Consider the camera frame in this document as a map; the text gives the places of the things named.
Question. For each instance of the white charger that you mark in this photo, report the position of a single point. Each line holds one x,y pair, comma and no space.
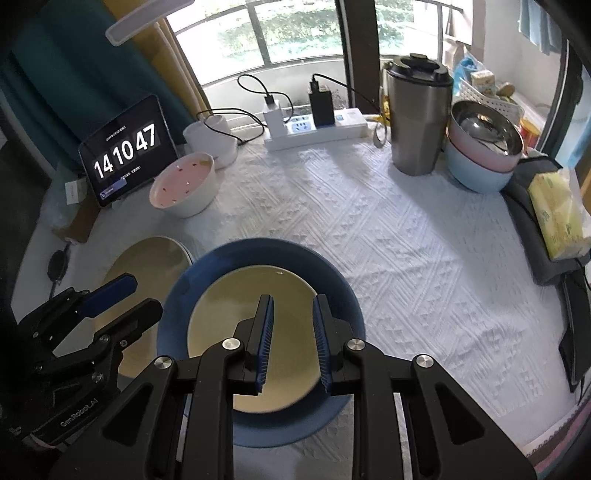
272,115

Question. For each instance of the striped cloth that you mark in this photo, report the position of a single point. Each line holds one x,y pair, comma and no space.
563,438

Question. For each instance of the yellow carton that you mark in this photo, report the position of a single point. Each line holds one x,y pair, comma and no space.
482,82

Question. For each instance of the cardboard box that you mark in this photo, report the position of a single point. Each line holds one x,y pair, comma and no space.
81,221

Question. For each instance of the tablet with clock display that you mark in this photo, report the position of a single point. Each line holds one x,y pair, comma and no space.
124,152

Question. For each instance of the white plastic basket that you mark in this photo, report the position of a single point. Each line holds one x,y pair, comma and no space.
475,94

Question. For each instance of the yellow tissue pack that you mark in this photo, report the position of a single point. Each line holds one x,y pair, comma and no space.
558,212

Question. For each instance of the black charger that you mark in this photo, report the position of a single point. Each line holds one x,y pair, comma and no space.
322,108

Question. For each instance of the pale blue bowl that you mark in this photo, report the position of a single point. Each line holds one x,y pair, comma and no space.
475,180

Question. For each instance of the pink bowl with steel inside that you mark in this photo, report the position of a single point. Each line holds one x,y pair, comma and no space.
480,159

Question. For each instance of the white power strip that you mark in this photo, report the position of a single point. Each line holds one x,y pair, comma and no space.
318,134

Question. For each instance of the white bowl with pink inside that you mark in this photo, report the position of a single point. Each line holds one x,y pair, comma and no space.
194,198

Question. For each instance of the white desk lamp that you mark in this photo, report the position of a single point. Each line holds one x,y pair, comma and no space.
212,138

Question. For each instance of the cream plate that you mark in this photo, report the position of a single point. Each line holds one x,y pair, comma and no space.
147,263

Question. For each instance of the light blue hanging towel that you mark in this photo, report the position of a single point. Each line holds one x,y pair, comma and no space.
540,27

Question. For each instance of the white textured tablecloth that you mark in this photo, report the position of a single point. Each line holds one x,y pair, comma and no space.
415,277

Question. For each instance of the black case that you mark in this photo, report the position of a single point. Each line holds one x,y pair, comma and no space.
577,350

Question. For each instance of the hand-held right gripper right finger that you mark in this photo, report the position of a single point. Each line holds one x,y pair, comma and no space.
323,341

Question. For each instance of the teal curtain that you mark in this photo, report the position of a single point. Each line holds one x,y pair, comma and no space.
69,92

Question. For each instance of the small white box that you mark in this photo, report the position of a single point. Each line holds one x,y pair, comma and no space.
75,193

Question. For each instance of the dark grey bag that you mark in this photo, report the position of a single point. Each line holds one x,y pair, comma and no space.
521,184

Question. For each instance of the yellow curtain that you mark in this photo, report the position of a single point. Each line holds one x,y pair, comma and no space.
171,78

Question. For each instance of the cream bowl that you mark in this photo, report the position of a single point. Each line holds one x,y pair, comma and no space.
221,314

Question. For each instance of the tape roll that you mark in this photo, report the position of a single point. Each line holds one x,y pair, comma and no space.
375,138

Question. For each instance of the stainless steel tumbler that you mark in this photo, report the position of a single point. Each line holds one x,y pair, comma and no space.
415,134

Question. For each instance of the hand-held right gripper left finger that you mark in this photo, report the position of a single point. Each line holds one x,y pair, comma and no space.
264,341

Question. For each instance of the black round pouch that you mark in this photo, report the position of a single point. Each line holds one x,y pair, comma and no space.
57,265

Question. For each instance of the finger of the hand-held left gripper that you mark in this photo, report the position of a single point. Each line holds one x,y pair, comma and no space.
111,288
138,314

